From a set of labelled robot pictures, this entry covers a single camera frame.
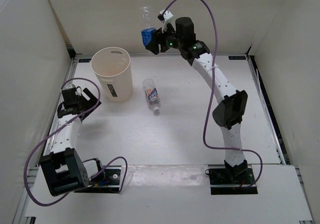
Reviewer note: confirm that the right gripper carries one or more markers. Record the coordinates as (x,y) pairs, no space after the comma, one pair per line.
(157,37)

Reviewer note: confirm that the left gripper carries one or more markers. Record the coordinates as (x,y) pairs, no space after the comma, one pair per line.
(92,99)

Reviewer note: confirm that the clear bottle orange blue label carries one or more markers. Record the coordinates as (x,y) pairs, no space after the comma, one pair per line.
(151,95)

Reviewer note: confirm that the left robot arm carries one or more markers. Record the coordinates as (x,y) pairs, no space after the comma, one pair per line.
(63,169)

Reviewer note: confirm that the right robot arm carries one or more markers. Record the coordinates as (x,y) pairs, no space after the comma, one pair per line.
(231,102)

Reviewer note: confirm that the white plastic bin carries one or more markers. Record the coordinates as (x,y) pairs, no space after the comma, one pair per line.
(112,67)

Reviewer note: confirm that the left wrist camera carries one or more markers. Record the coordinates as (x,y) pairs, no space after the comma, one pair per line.
(70,93)

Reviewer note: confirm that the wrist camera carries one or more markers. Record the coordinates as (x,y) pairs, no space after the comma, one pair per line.
(167,17)
(70,93)

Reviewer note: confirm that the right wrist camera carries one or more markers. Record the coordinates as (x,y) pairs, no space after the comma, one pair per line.
(167,17)

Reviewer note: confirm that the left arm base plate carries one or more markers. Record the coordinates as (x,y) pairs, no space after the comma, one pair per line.
(109,184)

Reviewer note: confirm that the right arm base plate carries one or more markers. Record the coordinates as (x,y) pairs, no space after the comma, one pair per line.
(221,185)

